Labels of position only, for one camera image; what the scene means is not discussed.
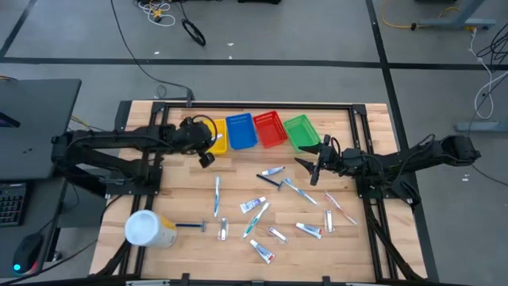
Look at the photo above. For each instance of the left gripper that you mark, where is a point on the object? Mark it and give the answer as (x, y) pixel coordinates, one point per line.
(190, 135)

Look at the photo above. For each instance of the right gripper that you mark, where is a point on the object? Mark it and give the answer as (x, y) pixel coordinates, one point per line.
(333, 161)

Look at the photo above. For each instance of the blue toothbrush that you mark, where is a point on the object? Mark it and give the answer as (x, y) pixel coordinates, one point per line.
(301, 192)
(217, 196)

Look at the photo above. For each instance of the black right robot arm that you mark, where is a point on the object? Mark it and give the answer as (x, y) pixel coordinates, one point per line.
(416, 159)

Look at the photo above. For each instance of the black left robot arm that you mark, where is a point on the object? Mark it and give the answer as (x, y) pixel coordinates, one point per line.
(119, 139)

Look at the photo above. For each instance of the white travel toothpaste tube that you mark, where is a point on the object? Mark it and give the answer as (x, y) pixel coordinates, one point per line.
(262, 251)
(273, 171)
(309, 230)
(252, 205)

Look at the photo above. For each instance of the green plastic basket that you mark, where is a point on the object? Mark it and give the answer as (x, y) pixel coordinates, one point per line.
(301, 133)

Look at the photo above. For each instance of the yellow plastic basket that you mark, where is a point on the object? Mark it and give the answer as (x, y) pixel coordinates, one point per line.
(220, 147)

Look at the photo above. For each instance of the red plastic basket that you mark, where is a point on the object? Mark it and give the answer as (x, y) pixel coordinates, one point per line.
(270, 130)

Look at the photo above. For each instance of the blue plastic basket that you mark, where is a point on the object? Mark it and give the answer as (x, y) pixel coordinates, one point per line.
(241, 133)

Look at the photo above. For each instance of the red toothbrush in clear wrap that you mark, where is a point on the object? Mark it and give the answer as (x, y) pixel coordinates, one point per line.
(339, 207)

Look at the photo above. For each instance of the wrapped silver nail clipper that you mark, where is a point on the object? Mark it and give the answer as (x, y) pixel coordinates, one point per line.
(328, 221)
(223, 229)
(278, 234)

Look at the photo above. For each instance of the teal toothbrush in clear wrap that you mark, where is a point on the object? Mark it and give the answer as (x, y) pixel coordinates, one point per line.
(256, 220)

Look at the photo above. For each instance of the black razor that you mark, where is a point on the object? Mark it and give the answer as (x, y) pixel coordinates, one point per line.
(190, 225)

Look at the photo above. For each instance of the white canister with yellow label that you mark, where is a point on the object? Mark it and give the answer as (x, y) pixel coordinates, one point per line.
(148, 229)

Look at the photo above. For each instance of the grey desk foot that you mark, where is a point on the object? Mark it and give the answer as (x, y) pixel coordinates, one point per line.
(480, 126)
(456, 22)

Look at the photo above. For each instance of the black keyboard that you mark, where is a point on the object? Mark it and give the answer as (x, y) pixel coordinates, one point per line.
(12, 204)

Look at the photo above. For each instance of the black computer mouse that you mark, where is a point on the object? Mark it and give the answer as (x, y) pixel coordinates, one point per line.
(27, 254)

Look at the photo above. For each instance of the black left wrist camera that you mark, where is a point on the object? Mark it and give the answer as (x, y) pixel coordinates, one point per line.
(206, 159)

